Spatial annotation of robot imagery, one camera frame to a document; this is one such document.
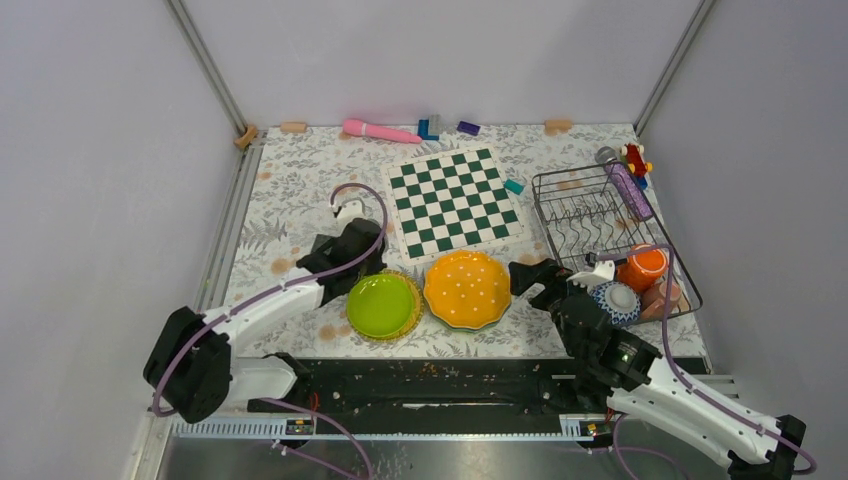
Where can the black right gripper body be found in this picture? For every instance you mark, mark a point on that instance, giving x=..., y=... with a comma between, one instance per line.
x=554, y=277

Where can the left tan wooden block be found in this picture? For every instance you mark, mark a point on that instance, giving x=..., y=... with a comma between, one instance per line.
x=293, y=127

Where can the corner wooden block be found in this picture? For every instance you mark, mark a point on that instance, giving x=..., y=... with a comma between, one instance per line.
x=247, y=137

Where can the black wire dish rack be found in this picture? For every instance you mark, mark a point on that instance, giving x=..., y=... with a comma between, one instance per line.
x=583, y=215

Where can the green white chessboard mat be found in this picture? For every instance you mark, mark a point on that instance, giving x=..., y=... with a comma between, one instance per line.
x=452, y=200

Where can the pink wand massager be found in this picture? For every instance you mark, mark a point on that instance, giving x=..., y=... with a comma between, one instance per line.
x=359, y=128

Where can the purple brick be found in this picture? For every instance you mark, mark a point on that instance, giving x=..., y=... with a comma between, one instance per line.
x=468, y=128

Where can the teal small block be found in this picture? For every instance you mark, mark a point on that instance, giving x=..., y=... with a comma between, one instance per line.
x=513, y=187

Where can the blue dotted plate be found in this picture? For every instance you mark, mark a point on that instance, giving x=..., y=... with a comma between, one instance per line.
x=469, y=323

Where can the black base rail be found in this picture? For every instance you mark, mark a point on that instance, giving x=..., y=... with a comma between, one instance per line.
x=432, y=396

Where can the red yellow toy figure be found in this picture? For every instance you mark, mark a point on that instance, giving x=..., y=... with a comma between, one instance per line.
x=633, y=154

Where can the yellow dotted plate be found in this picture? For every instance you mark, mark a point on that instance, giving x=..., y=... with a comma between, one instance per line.
x=468, y=283

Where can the pink cup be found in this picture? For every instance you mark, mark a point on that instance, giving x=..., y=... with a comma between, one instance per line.
x=656, y=298

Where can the woven bamboo tray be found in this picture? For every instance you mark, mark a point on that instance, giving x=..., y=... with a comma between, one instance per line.
x=418, y=311

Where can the grey block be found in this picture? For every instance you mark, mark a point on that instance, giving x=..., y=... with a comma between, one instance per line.
x=434, y=125

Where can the orange mug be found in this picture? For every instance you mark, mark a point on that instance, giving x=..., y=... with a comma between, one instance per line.
x=642, y=271

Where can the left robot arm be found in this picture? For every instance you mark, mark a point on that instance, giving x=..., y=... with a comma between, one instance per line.
x=204, y=361

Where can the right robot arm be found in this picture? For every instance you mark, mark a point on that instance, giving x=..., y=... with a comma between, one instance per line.
x=631, y=376

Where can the blue white patterned bowl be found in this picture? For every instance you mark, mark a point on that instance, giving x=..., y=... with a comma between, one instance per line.
x=618, y=301

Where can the lime green plate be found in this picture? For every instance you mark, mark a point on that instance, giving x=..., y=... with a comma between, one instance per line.
x=381, y=306

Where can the right tan wooden block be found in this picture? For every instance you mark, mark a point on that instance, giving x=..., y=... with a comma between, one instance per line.
x=557, y=126

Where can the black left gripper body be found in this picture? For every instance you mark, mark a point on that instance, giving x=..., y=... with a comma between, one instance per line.
x=375, y=262

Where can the tan wooden block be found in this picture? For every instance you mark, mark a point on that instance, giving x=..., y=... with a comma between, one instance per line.
x=293, y=127
x=557, y=126

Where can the blue L-shaped block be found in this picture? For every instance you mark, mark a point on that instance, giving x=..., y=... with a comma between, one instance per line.
x=423, y=131

